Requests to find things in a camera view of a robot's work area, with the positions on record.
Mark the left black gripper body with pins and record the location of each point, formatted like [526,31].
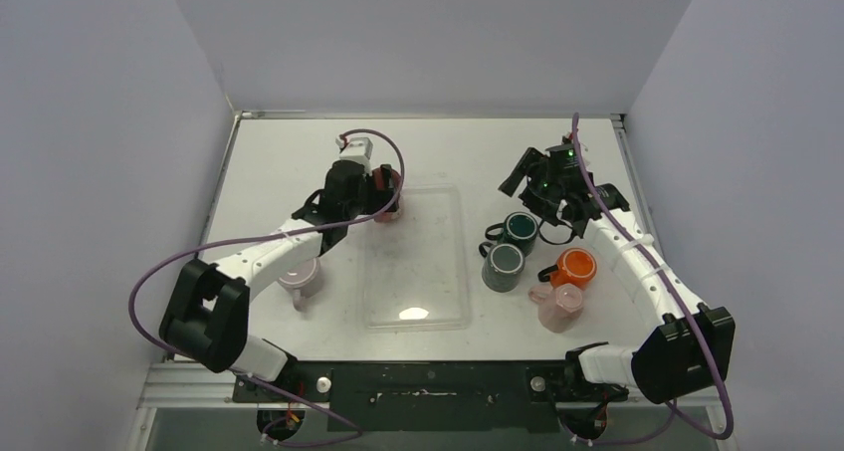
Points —
[370,200]

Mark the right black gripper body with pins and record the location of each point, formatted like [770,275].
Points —
[533,173]

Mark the pink ghost pattern mug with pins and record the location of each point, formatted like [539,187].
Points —
[387,182]

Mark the dark green mug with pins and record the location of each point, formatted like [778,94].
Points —
[518,228]

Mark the lilac mug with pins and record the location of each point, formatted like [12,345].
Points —
[303,282]

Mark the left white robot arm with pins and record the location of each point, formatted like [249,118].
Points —
[207,317]

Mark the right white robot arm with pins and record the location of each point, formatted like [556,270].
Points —
[690,344]

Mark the orange mug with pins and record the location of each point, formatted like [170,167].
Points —
[575,266]

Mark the grey mug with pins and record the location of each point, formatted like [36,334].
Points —
[502,267]

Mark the pale pink faceted mug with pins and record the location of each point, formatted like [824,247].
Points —
[557,307]

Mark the clear plastic tray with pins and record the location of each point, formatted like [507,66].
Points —
[414,269]

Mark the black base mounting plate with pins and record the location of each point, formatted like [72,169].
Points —
[448,395]

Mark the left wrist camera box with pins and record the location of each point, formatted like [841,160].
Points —
[357,150]

